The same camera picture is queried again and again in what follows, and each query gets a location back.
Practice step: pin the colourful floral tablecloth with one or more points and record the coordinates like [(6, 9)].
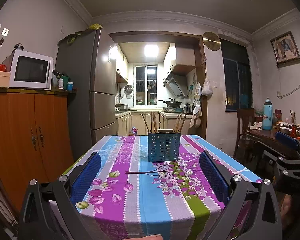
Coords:
[(123, 195)]

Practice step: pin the cluttered wooden side table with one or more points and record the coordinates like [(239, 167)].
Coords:
[(268, 138)]

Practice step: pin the wooden chopstick three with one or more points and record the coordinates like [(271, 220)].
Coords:
[(152, 123)]

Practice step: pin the steel electric kettle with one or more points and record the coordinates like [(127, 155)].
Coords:
[(187, 109)]

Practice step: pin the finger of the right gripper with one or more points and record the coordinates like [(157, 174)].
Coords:
[(268, 154), (287, 141)]

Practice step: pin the wooden chopstick six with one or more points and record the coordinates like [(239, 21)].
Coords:
[(157, 119)]

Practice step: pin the range hood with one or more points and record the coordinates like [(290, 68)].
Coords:
[(177, 85)]

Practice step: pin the dark wooden chair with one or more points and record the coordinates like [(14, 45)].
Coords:
[(243, 146)]

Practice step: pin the kitchen window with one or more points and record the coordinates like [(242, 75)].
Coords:
[(146, 89)]

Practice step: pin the white microwave oven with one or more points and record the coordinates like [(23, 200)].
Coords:
[(29, 70)]

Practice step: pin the blue perforated utensil holder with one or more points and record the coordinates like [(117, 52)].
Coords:
[(163, 146)]

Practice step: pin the white plastic bag hanging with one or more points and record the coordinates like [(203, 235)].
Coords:
[(207, 88)]

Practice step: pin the brown refrigerator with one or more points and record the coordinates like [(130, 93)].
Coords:
[(88, 63)]

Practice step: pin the dark room window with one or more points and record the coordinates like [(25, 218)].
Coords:
[(238, 84)]

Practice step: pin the black wok on stove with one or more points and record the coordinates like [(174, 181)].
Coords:
[(171, 103)]

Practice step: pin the gold round wall clock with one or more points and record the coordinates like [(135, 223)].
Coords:
[(211, 41)]

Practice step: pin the beige kitchen base cabinets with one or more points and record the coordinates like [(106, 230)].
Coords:
[(128, 119)]

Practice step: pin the wooden chopstick two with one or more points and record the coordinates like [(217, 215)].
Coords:
[(175, 123)]

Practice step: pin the wooden chopstick seven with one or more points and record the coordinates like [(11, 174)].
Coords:
[(182, 123)]

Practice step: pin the light blue thermos bottle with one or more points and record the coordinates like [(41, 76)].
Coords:
[(267, 115)]

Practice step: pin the blue lidded cup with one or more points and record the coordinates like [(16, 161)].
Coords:
[(69, 86)]

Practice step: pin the orange wooden cabinet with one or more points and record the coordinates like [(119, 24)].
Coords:
[(34, 140)]

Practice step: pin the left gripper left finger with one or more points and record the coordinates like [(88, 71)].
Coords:
[(49, 209)]

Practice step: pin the person's right hand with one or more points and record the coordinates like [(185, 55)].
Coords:
[(289, 210)]

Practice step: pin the hanging kitchen towel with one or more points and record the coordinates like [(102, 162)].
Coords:
[(196, 116)]

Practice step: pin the wooden chopstick four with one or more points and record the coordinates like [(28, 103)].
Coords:
[(179, 122)]

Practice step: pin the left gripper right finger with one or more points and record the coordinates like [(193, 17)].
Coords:
[(251, 209)]

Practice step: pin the person's left hand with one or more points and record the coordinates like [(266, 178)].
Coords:
[(151, 237)]

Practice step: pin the framed elephant picture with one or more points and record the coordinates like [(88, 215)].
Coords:
[(285, 50)]

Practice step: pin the white medicine bottle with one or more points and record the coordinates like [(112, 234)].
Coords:
[(60, 83)]

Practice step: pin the alarm clock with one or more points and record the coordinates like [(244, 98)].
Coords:
[(18, 46)]

